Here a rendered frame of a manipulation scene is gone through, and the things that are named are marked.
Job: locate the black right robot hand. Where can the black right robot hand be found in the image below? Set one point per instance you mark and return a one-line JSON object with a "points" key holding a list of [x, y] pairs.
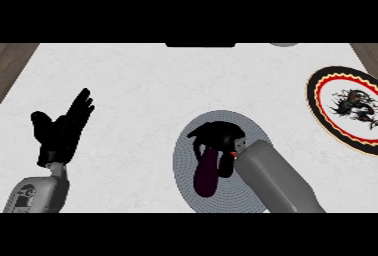
{"points": [[220, 134]]}

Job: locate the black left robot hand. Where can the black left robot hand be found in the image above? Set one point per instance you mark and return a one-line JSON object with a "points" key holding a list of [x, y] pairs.
{"points": [[60, 133]]}

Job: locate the dark purple eggplant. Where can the dark purple eggplant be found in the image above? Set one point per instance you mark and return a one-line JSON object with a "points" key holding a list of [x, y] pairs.
{"points": [[205, 173]]}

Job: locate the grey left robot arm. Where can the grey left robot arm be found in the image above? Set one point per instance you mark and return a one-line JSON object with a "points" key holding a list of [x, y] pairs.
{"points": [[40, 193]]}

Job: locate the round grey woven placemat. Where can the round grey woven placemat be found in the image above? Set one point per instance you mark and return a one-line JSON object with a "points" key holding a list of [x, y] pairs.
{"points": [[186, 166]]}

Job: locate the white plate with dragon print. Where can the white plate with dragon print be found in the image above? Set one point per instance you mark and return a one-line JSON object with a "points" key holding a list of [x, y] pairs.
{"points": [[344, 110]]}

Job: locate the black appliance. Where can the black appliance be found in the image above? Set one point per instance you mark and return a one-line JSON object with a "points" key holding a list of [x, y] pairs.
{"points": [[201, 44]]}

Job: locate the grey round object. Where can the grey round object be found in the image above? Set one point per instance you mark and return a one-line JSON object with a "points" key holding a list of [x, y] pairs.
{"points": [[283, 44]]}

